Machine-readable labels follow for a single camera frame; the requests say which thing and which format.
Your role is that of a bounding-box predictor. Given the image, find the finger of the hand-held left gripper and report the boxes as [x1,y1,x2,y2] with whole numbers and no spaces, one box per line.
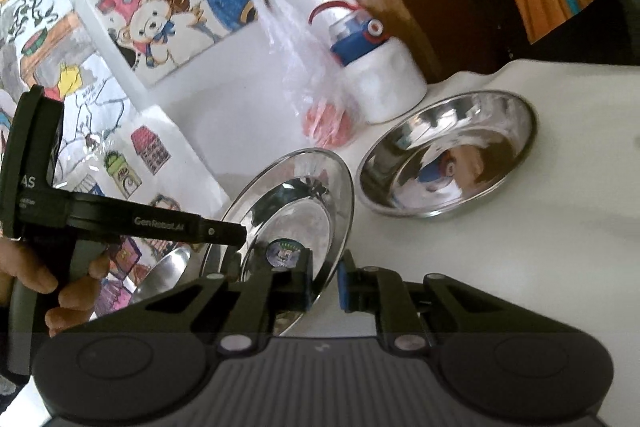
[201,217,248,250]

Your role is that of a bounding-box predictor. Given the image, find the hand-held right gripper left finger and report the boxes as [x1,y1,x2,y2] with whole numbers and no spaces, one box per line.
[130,251,314,356]

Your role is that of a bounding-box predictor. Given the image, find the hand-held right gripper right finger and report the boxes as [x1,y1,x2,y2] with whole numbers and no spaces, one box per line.
[338,255,522,354]

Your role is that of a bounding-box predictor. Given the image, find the person's left hand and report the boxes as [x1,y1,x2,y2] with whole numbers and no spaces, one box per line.
[0,239,110,339]

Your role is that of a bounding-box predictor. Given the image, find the small steel bowl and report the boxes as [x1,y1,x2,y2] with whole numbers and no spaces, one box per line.
[131,246,194,309]

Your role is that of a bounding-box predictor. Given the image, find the coloured house drawing sheet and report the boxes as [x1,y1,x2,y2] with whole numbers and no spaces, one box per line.
[50,104,237,323]

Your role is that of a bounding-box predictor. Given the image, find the coloured cartoon drawing sheet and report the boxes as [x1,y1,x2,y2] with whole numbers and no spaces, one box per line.
[0,0,128,190]

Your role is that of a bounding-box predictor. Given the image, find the deep steel plate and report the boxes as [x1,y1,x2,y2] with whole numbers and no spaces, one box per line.
[357,90,539,219]

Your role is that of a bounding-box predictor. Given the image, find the clear plastic bag pink contents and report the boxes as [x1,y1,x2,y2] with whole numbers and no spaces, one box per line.
[244,0,367,148]

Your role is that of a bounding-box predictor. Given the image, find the white water bottle blue lid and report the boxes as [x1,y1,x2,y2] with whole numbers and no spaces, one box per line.
[307,0,429,126]

